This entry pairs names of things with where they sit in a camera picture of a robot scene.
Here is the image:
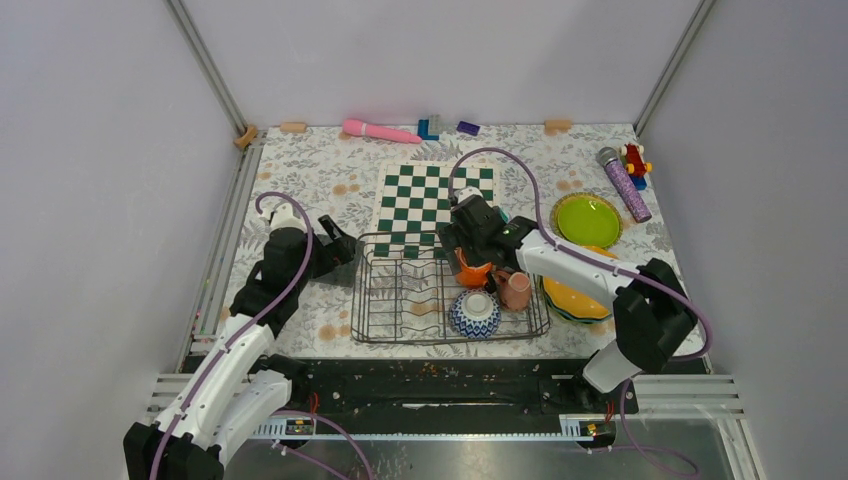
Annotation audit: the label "orange mug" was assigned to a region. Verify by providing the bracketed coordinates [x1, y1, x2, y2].
[455, 248, 494, 289]

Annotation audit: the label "pink mug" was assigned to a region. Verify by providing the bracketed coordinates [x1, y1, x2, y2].
[494, 270, 532, 312]

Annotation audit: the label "blue white patterned bowl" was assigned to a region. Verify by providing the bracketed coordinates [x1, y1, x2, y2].
[448, 289, 502, 340]

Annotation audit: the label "metal wire dish rack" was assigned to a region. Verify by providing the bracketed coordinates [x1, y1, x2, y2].
[349, 227, 552, 346]

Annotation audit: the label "plain lime green plate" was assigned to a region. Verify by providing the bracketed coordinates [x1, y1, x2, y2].
[552, 194, 623, 248]

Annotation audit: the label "orange dotted plate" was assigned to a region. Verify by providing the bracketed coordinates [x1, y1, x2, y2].
[538, 277, 612, 318]

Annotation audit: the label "teal dotted plate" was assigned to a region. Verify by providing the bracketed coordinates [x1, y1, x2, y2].
[543, 293, 611, 325]

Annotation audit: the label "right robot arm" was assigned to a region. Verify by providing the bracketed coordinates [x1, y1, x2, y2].
[438, 188, 698, 412]

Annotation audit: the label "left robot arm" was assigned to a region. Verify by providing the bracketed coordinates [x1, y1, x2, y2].
[123, 209, 357, 479]

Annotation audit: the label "floral tablecloth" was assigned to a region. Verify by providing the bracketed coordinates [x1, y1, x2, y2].
[224, 124, 676, 359]

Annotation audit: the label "grey lego baseplate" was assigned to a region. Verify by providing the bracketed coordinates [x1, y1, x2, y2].
[311, 257, 358, 288]

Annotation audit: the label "green white chessboard mat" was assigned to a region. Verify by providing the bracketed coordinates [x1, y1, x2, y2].
[370, 160, 501, 259]

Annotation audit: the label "pink cylindrical toy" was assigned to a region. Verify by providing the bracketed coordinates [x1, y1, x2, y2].
[342, 119, 423, 144]

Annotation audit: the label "purple lego brick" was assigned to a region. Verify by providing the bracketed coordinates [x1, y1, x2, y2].
[456, 121, 481, 137]

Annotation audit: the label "wooden block back left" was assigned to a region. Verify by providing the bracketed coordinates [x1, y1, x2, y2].
[279, 122, 308, 134]

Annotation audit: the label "blue grey lego bricks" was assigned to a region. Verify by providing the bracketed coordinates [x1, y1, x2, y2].
[417, 115, 441, 141]

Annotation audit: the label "wooden corner block left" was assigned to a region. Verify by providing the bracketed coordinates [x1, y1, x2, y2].
[233, 124, 259, 150]

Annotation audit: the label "wooden block back right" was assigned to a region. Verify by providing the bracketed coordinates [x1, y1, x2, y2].
[543, 119, 573, 136]

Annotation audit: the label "purple glitter microphone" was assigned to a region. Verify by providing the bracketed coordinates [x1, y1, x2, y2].
[596, 147, 652, 223]

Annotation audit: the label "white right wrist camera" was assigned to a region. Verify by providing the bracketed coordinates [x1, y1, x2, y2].
[455, 186, 483, 204]

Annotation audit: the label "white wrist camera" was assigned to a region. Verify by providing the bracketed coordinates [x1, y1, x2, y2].
[260, 202, 307, 232]
[455, 186, 483, 204]

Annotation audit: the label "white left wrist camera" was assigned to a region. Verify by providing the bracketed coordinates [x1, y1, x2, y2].
[260, 202, 307, 232]

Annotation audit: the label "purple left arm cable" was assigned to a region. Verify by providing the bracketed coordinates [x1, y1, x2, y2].
[148, 192, 376, 480]

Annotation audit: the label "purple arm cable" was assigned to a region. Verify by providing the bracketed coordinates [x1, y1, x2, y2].
[447, 146, 714, 478]
[148, 192, 376, 480]

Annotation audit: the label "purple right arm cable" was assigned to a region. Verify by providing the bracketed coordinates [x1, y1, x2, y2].
[447, 146, 714, 478]

